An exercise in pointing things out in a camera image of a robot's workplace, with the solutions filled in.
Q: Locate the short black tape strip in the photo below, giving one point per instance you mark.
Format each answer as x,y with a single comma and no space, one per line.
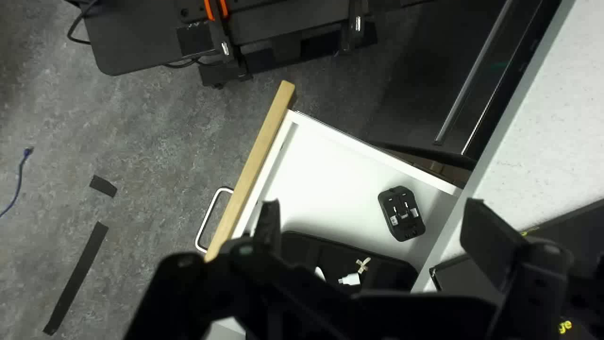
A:
102,186

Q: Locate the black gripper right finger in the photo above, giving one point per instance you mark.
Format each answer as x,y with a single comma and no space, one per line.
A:
491,237

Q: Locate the white drawer with wooden front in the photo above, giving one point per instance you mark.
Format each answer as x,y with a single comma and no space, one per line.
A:
327,182

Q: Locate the black flat panel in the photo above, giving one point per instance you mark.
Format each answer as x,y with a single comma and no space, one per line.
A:
566,237

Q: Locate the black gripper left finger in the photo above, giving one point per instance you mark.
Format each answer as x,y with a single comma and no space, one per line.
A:
268,224

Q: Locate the black equipment cart base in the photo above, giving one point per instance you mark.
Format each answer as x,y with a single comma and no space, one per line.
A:
251,29

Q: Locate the white cabinet countertop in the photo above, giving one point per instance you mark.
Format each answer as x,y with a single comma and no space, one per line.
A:
548,120

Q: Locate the dark metal rail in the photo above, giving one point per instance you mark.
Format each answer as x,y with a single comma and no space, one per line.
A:
491,77

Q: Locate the black pouch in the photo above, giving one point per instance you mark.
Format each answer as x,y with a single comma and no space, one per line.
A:
351,256

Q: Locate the long black tape strip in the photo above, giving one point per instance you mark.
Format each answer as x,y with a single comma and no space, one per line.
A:
76,277

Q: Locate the black power adapter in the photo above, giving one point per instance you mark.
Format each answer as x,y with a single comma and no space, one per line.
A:
400,213

